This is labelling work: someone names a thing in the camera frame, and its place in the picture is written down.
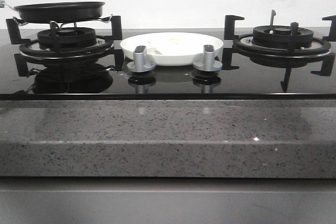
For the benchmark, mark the fried egg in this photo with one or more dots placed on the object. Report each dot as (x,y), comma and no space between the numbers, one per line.
(169,45)

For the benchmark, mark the black gas burner with grate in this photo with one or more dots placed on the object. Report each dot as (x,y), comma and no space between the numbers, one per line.
(65,44)

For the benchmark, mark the silver stove knob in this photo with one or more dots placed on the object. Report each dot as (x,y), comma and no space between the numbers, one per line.
(207,61)
(142,62)

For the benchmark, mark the black glass cooktop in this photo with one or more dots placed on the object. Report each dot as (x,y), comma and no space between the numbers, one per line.
(242,77)

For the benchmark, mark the grey cabinet front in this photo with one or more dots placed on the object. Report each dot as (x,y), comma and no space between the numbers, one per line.
(140,200)

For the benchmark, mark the white plate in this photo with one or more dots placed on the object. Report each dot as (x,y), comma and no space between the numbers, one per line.
(128,46)

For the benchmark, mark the black frying pan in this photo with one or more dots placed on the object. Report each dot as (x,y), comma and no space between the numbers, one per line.
(64,12)

